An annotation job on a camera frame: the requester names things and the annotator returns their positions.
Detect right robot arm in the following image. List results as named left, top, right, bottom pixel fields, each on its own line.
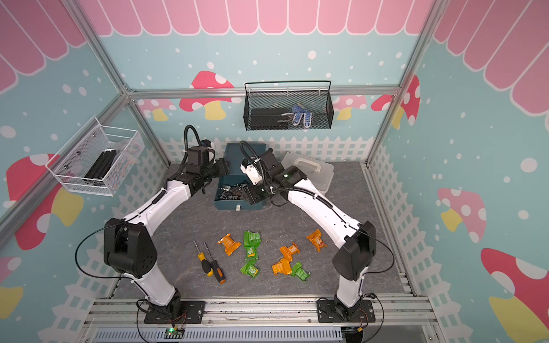
left=239, top=141, right=377, bottom=322

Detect white wire wall basket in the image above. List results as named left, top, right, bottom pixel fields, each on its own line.
left=46, top=117, right=145, bottom=197

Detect white slotted cable duct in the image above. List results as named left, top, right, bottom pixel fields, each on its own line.
left=88, top=327, right=343, bottom=342

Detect black box in white basket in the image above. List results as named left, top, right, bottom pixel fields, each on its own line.
left=84, top=149, right=117, bottom=186

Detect black wire wall basket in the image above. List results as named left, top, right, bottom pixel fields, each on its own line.
left=243, top=80, right=335, bottom=131

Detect small green circuit board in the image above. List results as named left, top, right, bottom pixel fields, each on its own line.
left=164, top=327, right=185, bottom=340

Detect orange cookie packet lower centre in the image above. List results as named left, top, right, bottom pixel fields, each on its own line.
left=272, top=258, right=292, bottom=275

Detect orange cookie packet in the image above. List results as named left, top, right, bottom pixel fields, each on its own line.
left=217, top=234, right=242, bottom=257
left=280, top=242, right=300, bottom=262
left=307, top=230, right=327, bottom=252
left=272, top=258, right=292, bottom=275

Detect green cookie packet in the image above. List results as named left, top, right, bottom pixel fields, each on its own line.
left=244, top=231, right=262, bottom=247
left=291, top=262, right=310, bottom=282
left=240, top=260, right=260, bottom=278
left=245, top=246, right=259, bottom=261

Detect orange cookie packet right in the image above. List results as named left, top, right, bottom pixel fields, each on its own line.
left=307, top=230, right=327, bottom=252

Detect orange cookie packet far left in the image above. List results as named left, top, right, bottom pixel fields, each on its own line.
left=217, top=234, right=242, bottom=257

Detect blue white item in basket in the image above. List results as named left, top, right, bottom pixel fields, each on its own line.
left=282, top=103, right=313, bottom=129

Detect orange handled screwdriver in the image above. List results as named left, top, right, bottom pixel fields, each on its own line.
left=204, top=242, right=226, bottom=284

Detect teal three-drawer cabinet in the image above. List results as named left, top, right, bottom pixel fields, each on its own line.
left=214, top=142, right=262, bottom=211

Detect white plastic lidded box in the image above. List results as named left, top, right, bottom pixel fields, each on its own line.
left=282, top=151, right=334, bottom=195

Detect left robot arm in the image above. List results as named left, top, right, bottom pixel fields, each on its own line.
left=104, top=125, right=229, bottom=322

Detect yellow handled screwdriver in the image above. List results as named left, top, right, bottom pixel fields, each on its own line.
left=193, top=240, right=214, bottom=277

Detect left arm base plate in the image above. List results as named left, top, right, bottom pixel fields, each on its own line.
left=144, top=300, right=206, bottom=325

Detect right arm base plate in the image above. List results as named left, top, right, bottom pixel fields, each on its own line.
left=316, top=297, right=376, bottom=324

